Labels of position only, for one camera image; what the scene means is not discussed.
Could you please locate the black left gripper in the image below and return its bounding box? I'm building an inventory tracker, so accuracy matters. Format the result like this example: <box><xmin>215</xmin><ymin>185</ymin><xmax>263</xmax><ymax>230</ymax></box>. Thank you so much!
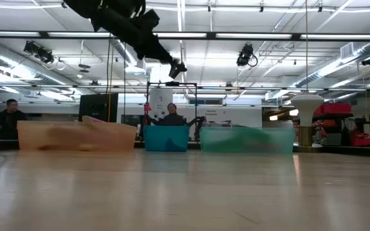
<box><xmin>129</xmin><ymin>8</ymin><xmax>188</xmax><ymax>80</ymax></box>

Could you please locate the person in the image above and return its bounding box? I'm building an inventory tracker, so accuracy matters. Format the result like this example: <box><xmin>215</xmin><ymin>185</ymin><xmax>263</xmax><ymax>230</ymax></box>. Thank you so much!
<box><xmin>149</xmin><ymin>102</ymin><xmax>193</xmax><ymax>127</ymax></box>
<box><xmin>0</xmin><ymin>98</ymin><xmax>28</xmax><ymax>141</ymax></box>

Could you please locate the blue plastic bin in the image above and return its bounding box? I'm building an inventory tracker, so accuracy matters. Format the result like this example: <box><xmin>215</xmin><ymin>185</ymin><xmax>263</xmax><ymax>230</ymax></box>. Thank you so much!
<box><xmin>143</xmin><ymin>124</ymin><xmax>191</xmax><ymax>153</ymax></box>

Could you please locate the black monitor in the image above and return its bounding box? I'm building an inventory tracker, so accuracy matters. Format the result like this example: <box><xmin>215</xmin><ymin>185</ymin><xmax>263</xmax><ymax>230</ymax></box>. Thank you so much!
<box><xmin>78</xmin><ymin>92</ymin><xmax>119</xmax><ymax>123</ymax></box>

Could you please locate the orange translucent plastic bin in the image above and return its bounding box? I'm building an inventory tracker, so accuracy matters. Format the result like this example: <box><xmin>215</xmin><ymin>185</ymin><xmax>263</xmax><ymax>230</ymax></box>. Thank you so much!
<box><xmin>17</xmin><ymin>115</ymin><xmax>137</xmax><ymax>152</ymax></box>

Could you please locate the teal translucent plastic bin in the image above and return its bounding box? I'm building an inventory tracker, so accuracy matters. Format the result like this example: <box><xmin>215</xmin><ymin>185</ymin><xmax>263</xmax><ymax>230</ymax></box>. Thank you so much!
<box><xmin>199</xmin><ymin>125</ymin><xmax>296</xmax><ymax>154</ymax></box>

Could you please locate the white mushroom-shaped stand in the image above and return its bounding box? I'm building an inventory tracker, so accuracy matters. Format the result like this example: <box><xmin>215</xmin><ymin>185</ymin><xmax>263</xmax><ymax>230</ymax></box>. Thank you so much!
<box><xmin>290</xmin><ymin>94</ymin><xmax>325</xmax><ymax>148</ymax></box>

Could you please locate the black ceiling light cluster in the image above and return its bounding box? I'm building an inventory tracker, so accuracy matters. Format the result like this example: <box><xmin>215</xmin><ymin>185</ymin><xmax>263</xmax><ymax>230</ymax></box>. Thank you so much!
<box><xmin>22</xmin><ymin>40</ymin><xmax>55</xmax><ymax>65</ymax></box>

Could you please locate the red storage case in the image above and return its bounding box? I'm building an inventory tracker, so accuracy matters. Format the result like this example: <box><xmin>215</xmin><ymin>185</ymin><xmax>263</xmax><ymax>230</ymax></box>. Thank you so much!
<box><xmin>349</xmin><ymin>137</ymin><xmax>370</xmax><ymax>149</ymax></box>
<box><xmin>312</xmin><ymin>102</ymin><xmax>353</xmax><ymax>117</ymax></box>

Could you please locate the black overhead camera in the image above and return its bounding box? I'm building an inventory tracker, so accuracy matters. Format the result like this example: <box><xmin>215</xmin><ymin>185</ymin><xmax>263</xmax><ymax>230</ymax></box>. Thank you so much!
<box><xmin>236</xmin><ymin>43</ymin><xmax>259</xmax><ymax>68</ymax></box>

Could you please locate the black overhead frame beam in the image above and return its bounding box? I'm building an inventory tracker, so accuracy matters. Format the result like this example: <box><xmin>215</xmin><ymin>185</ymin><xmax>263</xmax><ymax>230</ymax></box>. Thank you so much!
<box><xmin>0</xmin><ymin>30</ymin><xmax>370</xmax><ymax>41</ymax></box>

